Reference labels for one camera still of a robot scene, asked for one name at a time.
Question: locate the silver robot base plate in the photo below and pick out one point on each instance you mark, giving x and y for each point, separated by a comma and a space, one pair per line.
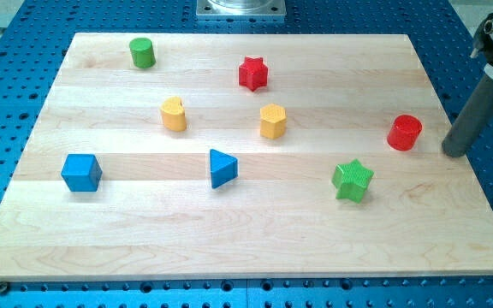
235, 9

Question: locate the red cylinder block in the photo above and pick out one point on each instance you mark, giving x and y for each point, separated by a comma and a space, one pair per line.
404, 132

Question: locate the blue triangle block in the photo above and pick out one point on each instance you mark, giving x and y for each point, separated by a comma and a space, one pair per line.
223, 168

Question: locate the green star block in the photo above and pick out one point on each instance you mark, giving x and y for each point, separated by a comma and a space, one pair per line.
351, 180

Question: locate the green cylinder block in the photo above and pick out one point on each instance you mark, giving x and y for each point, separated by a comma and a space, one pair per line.
142, 52

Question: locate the yellow hexagon block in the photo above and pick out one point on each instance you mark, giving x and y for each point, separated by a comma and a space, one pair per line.
273, 119

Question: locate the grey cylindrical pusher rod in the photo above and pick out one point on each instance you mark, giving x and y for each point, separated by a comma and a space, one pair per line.
472, 119

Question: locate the light wooden board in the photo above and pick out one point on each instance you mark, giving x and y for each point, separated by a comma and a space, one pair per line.
155, 215

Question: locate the left board clamp screw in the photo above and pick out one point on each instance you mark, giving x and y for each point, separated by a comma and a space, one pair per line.
4, 287

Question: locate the red star block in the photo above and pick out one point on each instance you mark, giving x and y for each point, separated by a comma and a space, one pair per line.
253, 73

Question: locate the yellow heart block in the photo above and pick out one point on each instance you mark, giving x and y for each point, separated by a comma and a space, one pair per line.
173, 114

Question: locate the blue cube block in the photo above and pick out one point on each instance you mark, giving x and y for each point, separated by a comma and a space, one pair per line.
81, 172

